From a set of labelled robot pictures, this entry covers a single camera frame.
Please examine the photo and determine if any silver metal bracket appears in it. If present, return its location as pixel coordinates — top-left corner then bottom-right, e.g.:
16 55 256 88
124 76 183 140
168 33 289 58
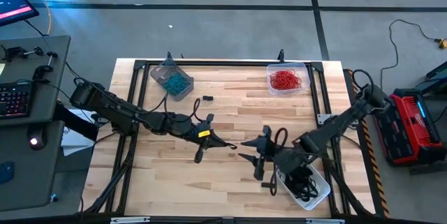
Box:
305 218 346 224
110 216 151 224

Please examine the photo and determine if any black backlit keyboard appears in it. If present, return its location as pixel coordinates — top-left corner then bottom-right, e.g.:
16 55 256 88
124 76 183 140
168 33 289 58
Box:
0 80 35 120

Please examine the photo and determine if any red black tool case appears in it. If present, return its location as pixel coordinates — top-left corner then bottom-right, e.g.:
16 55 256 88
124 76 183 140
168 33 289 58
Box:
371 87 447 168

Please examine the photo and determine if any computer monitor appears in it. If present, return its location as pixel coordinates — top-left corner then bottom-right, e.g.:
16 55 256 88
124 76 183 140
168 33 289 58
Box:
0 0 40 28

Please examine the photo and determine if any grey translucent plastic basket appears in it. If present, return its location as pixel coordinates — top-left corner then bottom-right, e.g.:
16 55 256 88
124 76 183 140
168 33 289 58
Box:
149 59 195 102

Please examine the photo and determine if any dark blue pad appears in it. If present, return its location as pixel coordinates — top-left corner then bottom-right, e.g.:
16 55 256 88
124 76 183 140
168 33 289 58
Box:
0 161 15 185

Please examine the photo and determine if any white paper sheet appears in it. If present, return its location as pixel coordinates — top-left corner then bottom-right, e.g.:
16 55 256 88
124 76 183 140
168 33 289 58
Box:
61 108 96 158

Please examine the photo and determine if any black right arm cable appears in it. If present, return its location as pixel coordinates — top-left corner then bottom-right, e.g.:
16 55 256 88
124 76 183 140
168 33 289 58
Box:
351 68 375 94

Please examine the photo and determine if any black computer mouse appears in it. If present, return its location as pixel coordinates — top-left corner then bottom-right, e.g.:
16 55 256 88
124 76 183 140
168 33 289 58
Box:
27 128 47 151

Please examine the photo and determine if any yellow black hazard strip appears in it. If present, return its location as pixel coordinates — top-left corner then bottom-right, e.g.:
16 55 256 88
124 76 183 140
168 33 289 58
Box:
344 68 391 219

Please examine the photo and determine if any clear plastic basket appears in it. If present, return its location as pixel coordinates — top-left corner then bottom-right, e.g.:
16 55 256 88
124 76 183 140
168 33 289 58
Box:
266 62 311 96

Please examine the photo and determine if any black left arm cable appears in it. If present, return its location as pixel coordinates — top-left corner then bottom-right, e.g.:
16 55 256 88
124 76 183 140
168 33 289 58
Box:
139 93 203 124

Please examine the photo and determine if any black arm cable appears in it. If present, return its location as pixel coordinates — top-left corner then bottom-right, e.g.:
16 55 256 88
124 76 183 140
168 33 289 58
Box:
139 93 203 124
351 68 375 94

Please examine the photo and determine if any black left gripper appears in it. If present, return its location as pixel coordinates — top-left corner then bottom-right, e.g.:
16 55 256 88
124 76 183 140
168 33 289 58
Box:
193 113 233 164

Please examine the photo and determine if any white plastic basket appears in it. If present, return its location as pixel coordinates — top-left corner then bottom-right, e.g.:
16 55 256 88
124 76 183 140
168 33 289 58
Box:
277 163 332 211

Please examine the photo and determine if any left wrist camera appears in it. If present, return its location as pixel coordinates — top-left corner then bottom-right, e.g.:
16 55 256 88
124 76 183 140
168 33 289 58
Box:
170 114 193 136

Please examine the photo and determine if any dark green cart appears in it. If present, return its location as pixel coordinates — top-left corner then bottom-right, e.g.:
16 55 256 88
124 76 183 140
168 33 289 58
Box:
424 60 447 96

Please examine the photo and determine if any black floor cable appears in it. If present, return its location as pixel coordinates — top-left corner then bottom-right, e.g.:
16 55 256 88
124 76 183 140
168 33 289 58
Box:
379 18 439 98

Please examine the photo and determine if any grey desk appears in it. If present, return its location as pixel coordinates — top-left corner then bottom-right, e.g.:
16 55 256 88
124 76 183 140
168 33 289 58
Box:
0 34 71 213

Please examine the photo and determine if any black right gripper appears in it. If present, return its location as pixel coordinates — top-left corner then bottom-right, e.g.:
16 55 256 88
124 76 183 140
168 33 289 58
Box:
237 124 280 182

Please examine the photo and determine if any orange cable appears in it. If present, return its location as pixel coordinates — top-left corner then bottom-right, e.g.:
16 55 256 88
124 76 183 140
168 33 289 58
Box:
24 0 53 36

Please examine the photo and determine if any black monitor cable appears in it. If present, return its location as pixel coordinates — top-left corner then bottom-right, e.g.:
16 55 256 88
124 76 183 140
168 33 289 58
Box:
23 19 48 38

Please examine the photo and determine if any black screw clamp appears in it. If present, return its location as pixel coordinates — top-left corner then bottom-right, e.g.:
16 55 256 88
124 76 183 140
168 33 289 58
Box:
1 45 45 63
31 51 59 81

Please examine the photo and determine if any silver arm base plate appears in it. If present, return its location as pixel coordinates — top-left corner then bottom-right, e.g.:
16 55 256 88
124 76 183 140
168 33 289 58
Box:
316 113 335 124

